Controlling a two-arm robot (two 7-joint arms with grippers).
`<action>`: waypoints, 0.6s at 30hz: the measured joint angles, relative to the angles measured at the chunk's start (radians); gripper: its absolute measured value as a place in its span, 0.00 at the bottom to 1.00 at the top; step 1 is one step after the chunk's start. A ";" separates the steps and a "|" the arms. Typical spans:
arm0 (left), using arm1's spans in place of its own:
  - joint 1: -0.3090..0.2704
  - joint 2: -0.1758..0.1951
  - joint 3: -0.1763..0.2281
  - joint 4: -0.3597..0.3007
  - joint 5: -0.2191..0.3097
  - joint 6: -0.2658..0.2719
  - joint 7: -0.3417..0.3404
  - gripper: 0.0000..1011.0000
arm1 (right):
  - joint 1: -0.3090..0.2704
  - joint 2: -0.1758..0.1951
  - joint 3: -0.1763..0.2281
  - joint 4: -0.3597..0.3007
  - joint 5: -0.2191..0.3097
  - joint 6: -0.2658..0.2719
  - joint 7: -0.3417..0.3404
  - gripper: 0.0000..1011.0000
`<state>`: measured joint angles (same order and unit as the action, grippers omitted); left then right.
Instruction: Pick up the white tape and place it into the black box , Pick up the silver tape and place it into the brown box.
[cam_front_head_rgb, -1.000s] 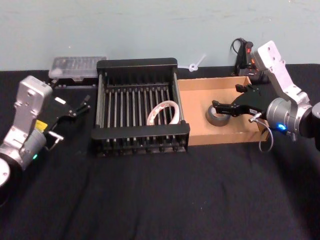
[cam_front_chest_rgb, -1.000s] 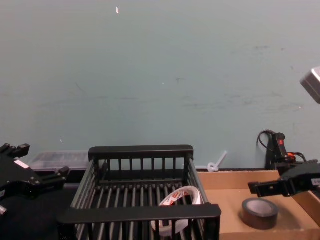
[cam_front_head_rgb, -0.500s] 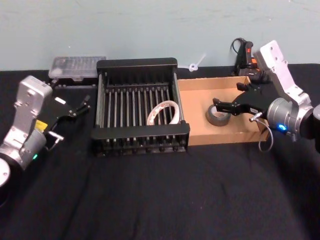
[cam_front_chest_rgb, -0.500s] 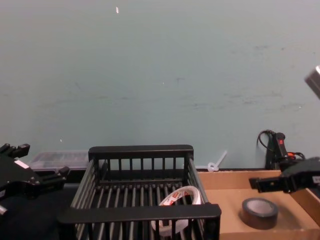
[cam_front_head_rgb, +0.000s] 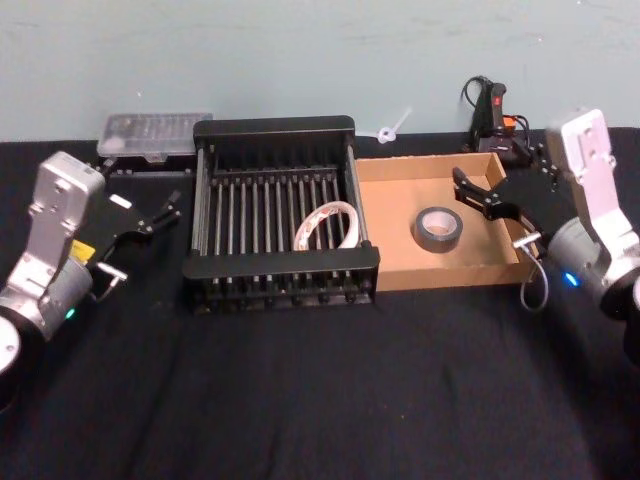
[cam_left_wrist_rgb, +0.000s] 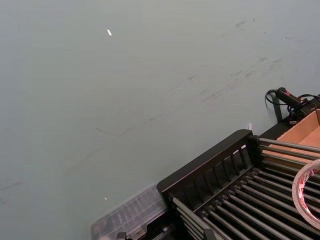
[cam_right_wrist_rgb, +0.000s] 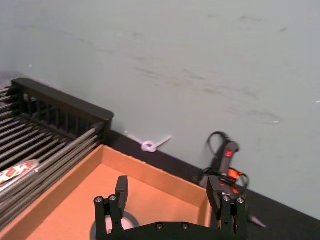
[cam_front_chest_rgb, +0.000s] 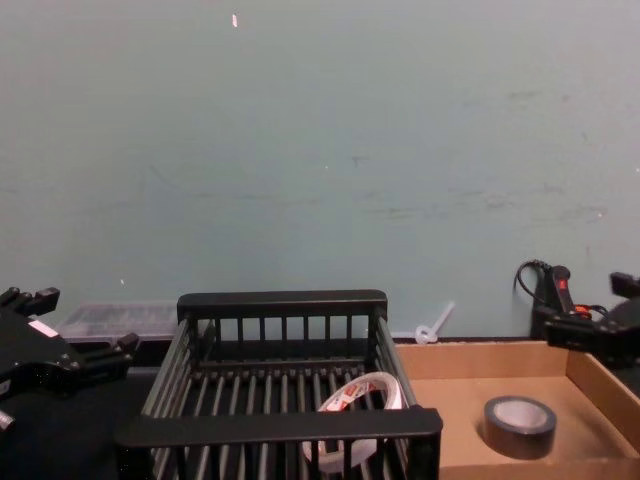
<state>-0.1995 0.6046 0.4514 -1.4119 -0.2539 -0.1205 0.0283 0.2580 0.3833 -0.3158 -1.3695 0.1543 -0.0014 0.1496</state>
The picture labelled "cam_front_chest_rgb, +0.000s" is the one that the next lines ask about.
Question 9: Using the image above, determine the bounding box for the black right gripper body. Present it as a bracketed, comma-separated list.
[593, 295, 640, 372]

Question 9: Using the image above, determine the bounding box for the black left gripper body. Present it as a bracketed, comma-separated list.
[0, 305, 77, 401]

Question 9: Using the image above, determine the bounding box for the roll of silver tape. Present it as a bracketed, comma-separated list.
[481, 395, 558, 462]

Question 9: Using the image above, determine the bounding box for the roll of white tape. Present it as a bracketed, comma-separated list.
[301, 371, 402, 472]

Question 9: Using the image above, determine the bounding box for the clear plastic case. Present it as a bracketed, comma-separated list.
[54, 301, 180, 345]

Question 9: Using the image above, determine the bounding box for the shallow brown cardboard tray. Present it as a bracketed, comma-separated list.
[393, 339, 640, 480]

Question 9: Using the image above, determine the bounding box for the black rack with steel bars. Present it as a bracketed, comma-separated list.
[113, 289, 444, 480]

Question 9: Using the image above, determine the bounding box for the black corded tool, red switch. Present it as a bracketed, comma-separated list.
[514, 259, 612, 342]

